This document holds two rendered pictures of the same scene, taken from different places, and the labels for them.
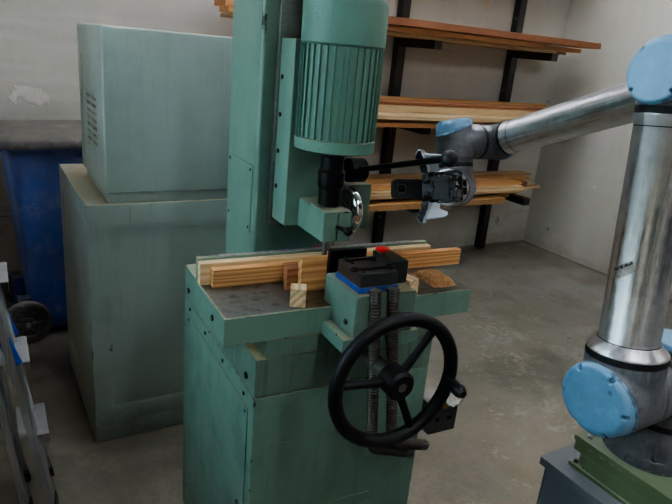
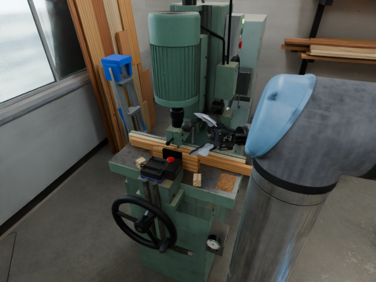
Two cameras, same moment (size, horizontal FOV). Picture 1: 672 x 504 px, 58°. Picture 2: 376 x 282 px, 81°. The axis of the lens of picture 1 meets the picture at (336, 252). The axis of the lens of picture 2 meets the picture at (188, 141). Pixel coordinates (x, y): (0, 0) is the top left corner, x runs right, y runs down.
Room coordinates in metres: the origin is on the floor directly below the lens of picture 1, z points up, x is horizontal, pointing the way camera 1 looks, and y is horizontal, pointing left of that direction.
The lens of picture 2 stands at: (0.84, -0.66, 1.57)
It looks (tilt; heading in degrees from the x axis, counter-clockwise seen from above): 34 degrees down; 51
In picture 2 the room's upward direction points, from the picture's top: straight up
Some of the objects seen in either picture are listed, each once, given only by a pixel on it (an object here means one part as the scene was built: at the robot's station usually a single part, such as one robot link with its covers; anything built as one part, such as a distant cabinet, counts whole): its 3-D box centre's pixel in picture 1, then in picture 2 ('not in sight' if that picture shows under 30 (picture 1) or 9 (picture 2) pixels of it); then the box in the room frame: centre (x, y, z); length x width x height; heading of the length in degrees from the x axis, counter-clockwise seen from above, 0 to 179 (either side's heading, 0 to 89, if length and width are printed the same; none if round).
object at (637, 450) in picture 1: (653, 429); not in sight; (1.17, -0.73, 0.68); 0.19 x 0.19 x 0.10
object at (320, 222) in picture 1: (324, 221); (179, 131); (1.36, 0.03, 1.03); 0.14 x 0.07 x 0.09; 29
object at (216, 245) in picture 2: (450, 395); (214, 241); (1.28, -0.30, 0.65); 0.06 x 0.04 x 0.08; 119
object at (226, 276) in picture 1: (347, 265); (191, 155); (1.37, -0.03, 0.92); 0.66 x 0.02 x 0.04; 119
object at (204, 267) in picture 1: (324, 262); (182, 150); (1.36, 0.03, 0.93); 0.60 x 0.02 x 0.05; 119
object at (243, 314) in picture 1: (347, 304); (170, 175); (1.25, -0.04, 0.87); 0.61 x 0.30 x 0.06; 119
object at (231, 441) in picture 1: (287, 442); (187, 210); (1.44, 0.09, 0.36); 0.58 x 0.45 x 0.71; 29
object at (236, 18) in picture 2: not in sight; (233, 34); (1.69, 0.06, 1.40); 0.10 x 0.06 x 0.16; 29
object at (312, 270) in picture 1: (343, 270); (174, 159); (1.28, -0.02, 0.94); 0.22 x 0.02 x 0.08; 119
